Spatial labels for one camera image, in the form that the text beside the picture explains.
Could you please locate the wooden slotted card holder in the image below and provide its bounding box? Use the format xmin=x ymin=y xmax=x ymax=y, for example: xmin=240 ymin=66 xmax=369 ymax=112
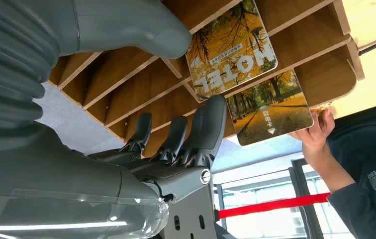
xmin=49 ymin=0 xmax=366 ymax=158

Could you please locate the dark window frame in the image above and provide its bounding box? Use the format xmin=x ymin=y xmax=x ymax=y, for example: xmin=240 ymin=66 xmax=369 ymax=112
xmin=288 ymin=158 xmax=324 ymax=239

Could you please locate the person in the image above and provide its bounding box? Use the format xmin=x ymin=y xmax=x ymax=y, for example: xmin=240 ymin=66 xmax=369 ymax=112
xmin=288 ymin=100 xmax=376 ymax=239

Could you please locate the red barrier belt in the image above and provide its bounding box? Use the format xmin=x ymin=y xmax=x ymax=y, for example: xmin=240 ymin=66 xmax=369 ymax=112
xmin=217 ymin=193 xmax=331 ymax=221

